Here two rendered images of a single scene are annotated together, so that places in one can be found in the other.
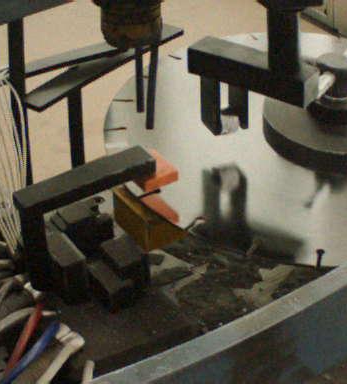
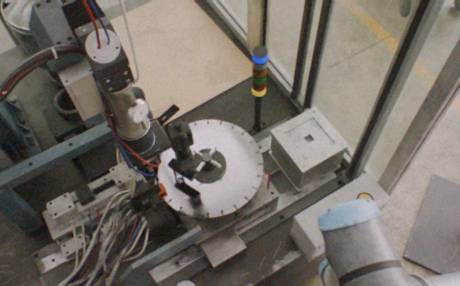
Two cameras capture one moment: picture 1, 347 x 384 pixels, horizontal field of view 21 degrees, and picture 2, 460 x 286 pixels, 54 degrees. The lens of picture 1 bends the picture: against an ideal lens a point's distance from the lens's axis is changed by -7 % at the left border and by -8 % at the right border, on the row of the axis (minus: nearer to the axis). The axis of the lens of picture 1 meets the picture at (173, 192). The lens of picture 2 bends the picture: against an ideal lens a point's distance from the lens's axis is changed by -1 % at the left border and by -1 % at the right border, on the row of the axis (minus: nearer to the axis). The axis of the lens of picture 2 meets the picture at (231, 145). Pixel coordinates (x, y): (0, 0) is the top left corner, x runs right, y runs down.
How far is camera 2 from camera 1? 90 cm
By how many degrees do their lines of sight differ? 25
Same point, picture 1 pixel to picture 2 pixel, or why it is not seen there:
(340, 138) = (206, 175)
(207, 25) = (201, 54)
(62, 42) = (150, 62)
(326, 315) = (187, 240)
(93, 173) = (148, 193)
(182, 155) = (169, 178)
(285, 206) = (188, 196)
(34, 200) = (135, 202)
